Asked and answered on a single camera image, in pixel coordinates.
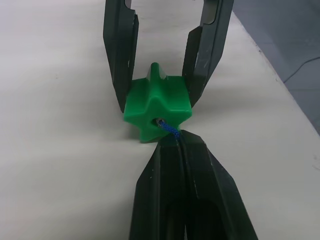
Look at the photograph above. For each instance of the blue braided lace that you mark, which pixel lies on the blue braided lace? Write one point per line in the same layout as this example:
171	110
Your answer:
170	128

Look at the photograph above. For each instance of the green star-shaped plastic block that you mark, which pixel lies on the green star-shaped plastic block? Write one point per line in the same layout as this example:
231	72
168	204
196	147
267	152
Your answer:
150	100

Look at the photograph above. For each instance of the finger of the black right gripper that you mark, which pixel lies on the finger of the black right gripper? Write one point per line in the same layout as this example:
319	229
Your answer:
207	50
117	50

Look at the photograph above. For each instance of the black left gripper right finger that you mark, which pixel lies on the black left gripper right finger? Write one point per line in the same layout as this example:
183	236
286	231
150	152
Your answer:
215	185

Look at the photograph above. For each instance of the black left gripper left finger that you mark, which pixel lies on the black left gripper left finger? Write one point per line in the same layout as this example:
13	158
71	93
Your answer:
155	190

